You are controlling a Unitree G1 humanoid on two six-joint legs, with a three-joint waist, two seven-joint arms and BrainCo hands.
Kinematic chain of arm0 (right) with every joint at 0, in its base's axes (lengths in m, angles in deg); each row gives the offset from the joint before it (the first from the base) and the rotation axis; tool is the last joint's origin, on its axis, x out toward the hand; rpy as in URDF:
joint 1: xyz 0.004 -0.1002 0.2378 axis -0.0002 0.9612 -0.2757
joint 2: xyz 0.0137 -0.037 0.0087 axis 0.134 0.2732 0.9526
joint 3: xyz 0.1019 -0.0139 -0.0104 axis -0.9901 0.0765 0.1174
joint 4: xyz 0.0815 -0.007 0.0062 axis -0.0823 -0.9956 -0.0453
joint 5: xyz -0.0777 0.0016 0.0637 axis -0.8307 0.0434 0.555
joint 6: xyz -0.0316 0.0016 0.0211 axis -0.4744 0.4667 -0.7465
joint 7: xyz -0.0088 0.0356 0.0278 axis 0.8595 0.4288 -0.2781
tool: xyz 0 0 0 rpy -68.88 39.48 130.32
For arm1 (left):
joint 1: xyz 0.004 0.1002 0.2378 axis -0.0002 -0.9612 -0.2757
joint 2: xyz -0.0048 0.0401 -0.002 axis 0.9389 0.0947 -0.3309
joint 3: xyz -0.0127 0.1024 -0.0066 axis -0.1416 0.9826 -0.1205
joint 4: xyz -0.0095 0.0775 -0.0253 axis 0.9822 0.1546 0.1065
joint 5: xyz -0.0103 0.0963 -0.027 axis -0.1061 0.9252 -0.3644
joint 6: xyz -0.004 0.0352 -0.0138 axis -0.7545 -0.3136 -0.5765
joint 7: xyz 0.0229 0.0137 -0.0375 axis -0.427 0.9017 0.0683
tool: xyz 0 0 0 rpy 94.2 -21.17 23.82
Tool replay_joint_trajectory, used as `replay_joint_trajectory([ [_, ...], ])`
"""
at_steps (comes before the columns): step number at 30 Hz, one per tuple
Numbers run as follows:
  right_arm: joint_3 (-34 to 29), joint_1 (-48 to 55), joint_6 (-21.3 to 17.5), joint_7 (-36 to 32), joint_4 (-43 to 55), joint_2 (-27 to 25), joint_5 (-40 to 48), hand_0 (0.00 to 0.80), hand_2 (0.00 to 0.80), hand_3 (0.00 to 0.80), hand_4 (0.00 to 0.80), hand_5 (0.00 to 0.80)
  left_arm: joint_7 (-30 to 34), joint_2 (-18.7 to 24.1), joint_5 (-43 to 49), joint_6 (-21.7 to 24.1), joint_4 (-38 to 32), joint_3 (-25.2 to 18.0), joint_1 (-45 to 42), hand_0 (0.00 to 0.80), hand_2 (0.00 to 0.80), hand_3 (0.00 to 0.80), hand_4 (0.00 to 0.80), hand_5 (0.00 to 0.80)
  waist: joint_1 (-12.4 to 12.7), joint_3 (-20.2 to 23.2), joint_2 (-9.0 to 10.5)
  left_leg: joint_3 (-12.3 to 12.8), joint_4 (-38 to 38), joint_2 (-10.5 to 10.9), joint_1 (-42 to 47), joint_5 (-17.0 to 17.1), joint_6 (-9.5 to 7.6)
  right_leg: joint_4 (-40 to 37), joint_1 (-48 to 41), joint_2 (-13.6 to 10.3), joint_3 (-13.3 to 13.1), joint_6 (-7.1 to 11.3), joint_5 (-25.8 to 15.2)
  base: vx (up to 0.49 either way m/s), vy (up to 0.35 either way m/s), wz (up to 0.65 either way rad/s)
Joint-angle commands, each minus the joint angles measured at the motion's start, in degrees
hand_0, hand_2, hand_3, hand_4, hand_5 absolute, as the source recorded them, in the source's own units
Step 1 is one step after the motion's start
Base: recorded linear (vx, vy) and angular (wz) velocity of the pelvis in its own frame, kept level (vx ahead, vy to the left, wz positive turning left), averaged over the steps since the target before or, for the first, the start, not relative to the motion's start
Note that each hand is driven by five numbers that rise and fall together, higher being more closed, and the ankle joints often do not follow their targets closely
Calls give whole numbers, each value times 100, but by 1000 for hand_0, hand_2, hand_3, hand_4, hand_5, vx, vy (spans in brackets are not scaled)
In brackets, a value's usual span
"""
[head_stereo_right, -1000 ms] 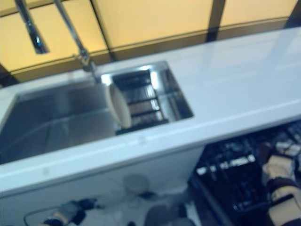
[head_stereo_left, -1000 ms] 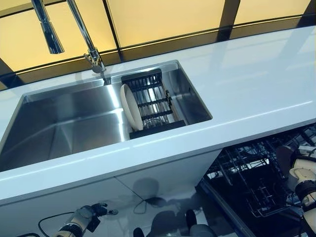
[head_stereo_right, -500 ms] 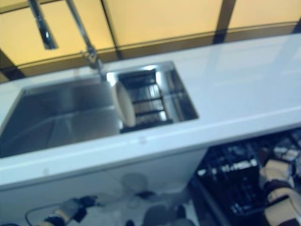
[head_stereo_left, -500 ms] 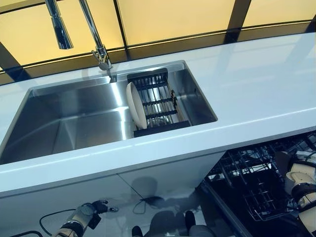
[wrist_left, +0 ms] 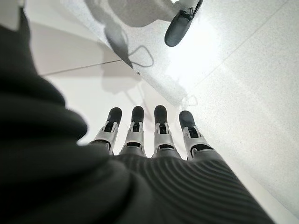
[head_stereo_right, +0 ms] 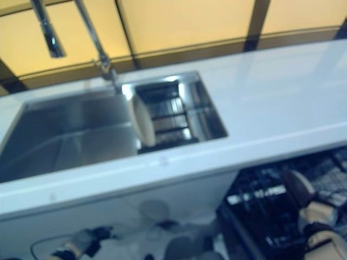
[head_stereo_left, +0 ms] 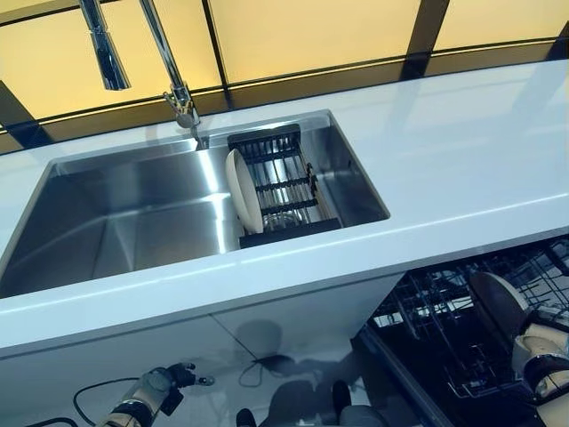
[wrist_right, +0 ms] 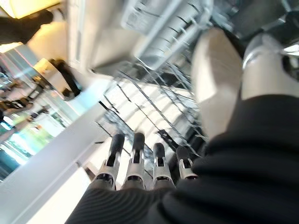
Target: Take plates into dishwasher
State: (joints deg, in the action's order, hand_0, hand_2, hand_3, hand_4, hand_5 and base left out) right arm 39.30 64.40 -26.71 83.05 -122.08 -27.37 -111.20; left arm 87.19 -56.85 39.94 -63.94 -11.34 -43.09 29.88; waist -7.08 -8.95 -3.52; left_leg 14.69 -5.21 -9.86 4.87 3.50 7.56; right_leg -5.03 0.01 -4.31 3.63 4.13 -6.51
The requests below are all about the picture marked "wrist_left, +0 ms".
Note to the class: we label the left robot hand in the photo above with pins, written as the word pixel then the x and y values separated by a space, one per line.
pixel 116 186

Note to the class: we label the white glossy cabinet door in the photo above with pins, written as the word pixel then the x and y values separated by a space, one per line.
pixel 88 93
pixel 70 46

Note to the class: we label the left robot leg with foot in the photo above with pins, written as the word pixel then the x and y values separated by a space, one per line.
pixel 177 30

